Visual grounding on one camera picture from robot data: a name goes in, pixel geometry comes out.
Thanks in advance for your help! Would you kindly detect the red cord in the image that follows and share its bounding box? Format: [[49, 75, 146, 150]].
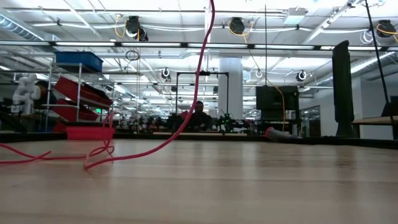
[[0, 0, 216, 171]]

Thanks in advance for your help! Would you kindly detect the blue storage bin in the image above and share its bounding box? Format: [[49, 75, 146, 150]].
[[55, 51, 104, 73]]

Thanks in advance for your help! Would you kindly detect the red shelf bin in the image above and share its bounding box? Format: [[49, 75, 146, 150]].
[[54, 77, 114, 110], [52, 98, 100, 122], [52, 120, 68, 133]]

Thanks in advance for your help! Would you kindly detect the thin black hanging cable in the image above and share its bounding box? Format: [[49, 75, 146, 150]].
[[264, 4, 268, 86]]

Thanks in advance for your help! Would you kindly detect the hanging black cable loop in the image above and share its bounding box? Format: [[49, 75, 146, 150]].
[[125, 49, 141, 62]]

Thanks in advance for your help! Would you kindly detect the black monitor cart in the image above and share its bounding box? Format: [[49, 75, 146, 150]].
[[251, 119, 301, 137]]

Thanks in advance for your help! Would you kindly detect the metal wire shelf rack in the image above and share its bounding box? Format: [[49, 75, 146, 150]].
[[43, 60, 116, 133]]

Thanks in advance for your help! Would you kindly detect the long ceiling light bar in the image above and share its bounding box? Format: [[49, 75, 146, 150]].
[[0, 40, 398, 52]]

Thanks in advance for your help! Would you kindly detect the glass door cabinet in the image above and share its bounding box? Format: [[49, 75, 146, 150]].
[[300, 105, 322, 138]]

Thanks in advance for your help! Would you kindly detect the yellow hanging cable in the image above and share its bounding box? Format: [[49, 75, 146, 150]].
[[273, 85, 287, 132]]

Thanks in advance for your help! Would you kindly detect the thin black slanted pole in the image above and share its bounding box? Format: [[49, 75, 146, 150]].
[[364, 0, 390, 105]]

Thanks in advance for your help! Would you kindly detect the black gantry frame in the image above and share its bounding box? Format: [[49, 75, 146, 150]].
[[175, 70, 230, 134]]

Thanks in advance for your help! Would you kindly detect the grey glove with red cuff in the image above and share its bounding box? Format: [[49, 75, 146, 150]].
[[264, 126, 300, 141]]

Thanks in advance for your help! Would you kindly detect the person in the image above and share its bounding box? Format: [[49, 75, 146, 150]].
[[35, 80, 58, 110], [186, 100, 214, 132]]

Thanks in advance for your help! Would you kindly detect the red plastic bin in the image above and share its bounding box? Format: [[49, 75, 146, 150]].
[[65, 121, 116, 141]]

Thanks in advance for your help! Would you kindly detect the white building pillar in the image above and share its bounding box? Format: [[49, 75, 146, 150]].
[[218, 57, 244, 131]]

